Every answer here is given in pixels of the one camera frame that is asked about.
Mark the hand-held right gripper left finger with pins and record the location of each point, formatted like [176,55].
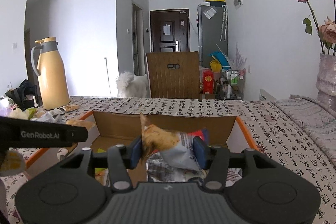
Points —
[136,154]

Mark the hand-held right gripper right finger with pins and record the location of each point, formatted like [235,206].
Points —
[200,154]

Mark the grey-white cookie packet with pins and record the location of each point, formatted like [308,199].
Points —
[168,146]

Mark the white yellow snack packet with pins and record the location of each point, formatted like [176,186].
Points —
[11,163]

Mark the red cardboard box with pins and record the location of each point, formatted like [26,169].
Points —
[170,123]

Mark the white grey snack packet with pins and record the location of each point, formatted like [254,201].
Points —
[50,117]

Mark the red snack packet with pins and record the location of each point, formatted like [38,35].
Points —
[205,134]

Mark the small green snack packet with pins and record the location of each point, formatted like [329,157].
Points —
[31,111]

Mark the cream crumpled paper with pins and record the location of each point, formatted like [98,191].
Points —
[19,113]

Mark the silver snack packet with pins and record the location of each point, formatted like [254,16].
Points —
[162,172]

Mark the green snack bar packet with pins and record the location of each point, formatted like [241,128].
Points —
[101,174]

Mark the orange cake packet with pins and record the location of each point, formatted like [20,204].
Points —
[71,108]

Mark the orange bread packet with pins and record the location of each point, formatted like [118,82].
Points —
[80,124]

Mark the black bag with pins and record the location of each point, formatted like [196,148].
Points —
[25,94]

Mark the white plastic bag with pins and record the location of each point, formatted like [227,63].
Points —
[5,106]

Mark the yellow thermos jug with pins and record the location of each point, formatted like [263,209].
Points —
[52,74]

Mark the white fluffy dog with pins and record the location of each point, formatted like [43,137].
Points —
[131,86]

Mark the red gift box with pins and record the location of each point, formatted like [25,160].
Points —
[208,82]

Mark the wooden chair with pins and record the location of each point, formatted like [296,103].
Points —
[172,77]

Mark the white board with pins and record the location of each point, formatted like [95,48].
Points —
[266,95]

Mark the yellow bag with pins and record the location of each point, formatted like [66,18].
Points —
[215,66]

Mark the blue bag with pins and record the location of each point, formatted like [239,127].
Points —
[220,57]

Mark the dried lavender bunch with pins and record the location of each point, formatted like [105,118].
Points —
[239,56]

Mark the grey folded quilt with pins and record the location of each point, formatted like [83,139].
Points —
[309,119]

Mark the grey refrigerator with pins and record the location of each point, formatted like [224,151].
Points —
[211,35]

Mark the white door notice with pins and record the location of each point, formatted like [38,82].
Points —
[166,29]

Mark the dark brown door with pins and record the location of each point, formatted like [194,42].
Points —
[169,29]

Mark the folded white umbrella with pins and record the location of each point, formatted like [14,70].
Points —
[224,23]

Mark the paper sheet on refrigerator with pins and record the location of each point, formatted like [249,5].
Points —
[210,12]

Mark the pink ribbed vase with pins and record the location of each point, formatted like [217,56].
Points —
[326,82]

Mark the dried rose bouquet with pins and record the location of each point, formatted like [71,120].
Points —
[325,29]

